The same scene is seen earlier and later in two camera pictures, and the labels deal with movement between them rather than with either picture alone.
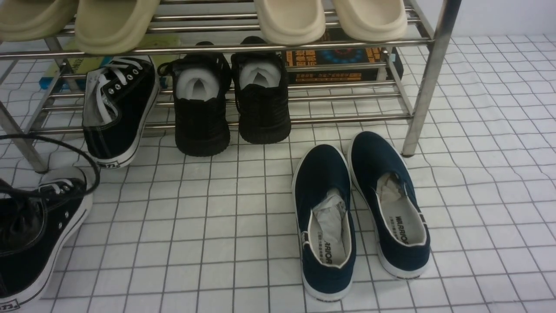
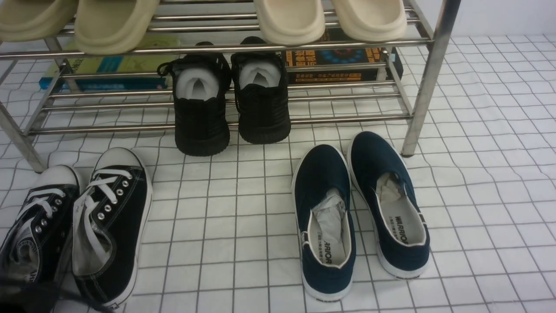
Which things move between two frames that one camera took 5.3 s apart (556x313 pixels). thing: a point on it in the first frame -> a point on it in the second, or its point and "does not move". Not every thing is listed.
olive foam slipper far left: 27,20 does not move
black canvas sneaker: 119,97 -> 110,223
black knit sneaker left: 201,84 does not move
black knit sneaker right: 261,87 does not move
